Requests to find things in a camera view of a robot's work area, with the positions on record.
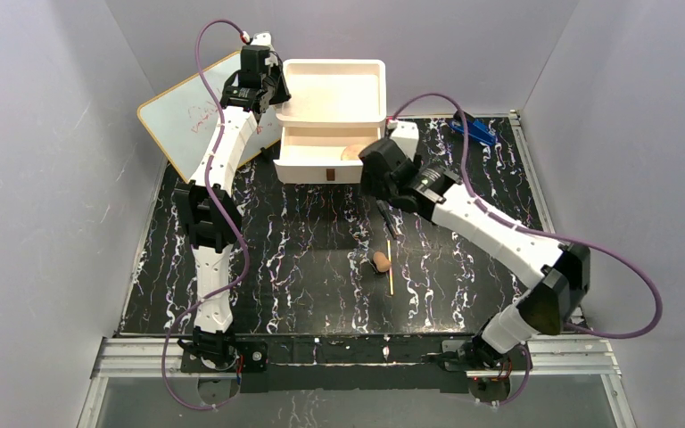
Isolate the dark double-ended makeup stick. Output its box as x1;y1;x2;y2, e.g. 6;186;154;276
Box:
376;200;399;241

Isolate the white plastic drawer organizer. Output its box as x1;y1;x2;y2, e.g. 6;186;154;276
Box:
276;59;387;128

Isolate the white organizer drawer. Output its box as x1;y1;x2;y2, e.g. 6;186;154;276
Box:
275;127;381;185

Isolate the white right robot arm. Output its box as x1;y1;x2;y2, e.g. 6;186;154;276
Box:
359;138;590;363

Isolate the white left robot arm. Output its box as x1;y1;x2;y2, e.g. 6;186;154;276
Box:
175;45;291;365

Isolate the beige makeup sponge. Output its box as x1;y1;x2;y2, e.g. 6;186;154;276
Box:
372;251;388;274

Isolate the yellow framed whiteboard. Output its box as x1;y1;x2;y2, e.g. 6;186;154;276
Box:
137;52;281;179

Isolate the blue black stapler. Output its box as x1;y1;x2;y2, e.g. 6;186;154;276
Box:
448;111;497;147

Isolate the thin wooden stick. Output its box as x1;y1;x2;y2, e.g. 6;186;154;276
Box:
386;239;394;297

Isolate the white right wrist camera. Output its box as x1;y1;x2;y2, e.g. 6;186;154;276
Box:
386;119;419;161

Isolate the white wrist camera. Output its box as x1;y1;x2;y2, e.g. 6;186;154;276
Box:
386;119;419;161
250;32;274;51

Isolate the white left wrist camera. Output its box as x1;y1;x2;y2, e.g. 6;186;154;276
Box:
250;32;274;51

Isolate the aluminium frame rail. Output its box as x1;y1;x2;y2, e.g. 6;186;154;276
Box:
92;333;622;378

